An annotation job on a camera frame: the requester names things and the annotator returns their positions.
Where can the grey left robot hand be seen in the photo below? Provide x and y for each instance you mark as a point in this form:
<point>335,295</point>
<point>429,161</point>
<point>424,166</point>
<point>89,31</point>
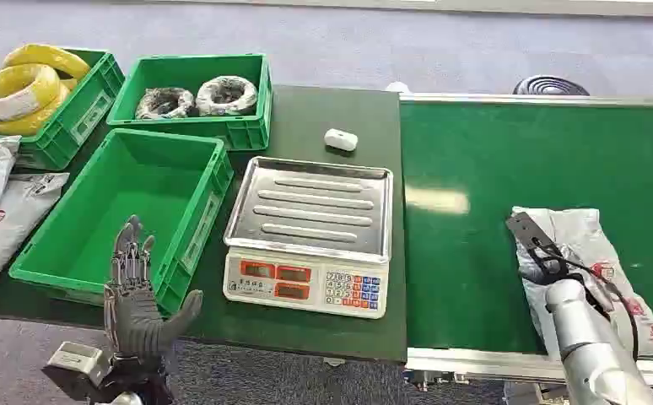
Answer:
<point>133,318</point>

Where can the dark right robot hand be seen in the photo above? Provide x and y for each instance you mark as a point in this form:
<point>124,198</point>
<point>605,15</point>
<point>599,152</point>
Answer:
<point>544,257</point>

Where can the grey plastic parcel bag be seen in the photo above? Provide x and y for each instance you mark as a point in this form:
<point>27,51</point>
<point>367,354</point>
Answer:
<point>586,237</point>

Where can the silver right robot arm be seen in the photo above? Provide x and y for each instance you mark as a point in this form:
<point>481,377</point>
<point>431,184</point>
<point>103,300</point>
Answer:
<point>589,346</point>

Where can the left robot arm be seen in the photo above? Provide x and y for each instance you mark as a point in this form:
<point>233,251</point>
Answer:
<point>136,386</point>

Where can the green conveyor belt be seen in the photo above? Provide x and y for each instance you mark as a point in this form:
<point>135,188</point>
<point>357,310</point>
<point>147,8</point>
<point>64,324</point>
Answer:
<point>472,240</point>

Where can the empty green plastic crate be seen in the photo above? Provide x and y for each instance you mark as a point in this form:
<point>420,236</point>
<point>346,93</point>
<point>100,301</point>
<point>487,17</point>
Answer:
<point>125,195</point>

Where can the black round ribbed object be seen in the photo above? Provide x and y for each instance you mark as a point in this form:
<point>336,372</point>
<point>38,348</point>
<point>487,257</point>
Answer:
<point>550,86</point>

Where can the white electronic weighing scale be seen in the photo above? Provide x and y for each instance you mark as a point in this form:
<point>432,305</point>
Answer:
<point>310,223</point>

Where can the green crate with yellow coils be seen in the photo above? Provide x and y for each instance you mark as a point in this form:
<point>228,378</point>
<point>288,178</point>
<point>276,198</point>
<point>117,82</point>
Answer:
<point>75,120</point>

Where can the small white rounded object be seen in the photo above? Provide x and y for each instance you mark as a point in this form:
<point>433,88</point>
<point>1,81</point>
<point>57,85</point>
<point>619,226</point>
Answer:
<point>397,88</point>

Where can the small white plastic device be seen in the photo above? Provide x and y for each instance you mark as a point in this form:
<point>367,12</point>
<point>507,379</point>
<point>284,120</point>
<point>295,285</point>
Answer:
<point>340,140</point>

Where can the green crate with grey coils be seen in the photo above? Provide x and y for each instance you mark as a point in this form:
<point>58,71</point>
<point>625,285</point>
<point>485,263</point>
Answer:
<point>192,70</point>

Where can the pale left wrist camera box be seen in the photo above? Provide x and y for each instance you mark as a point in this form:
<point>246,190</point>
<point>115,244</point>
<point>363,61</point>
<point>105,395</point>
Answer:
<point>76,358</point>

